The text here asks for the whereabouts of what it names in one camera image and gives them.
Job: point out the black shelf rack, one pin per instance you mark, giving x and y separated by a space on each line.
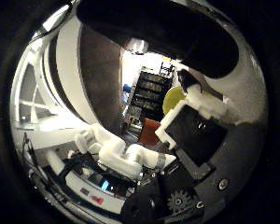
149 93

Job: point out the blue container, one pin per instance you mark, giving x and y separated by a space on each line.
126 88

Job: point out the white framed window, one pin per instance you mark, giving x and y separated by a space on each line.
31 99

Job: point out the small black metal stand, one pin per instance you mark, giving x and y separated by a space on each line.
166 68

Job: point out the red-orange chair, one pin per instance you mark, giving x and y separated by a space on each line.
149 132

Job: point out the yellow-green chair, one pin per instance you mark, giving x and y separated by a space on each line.
172 98

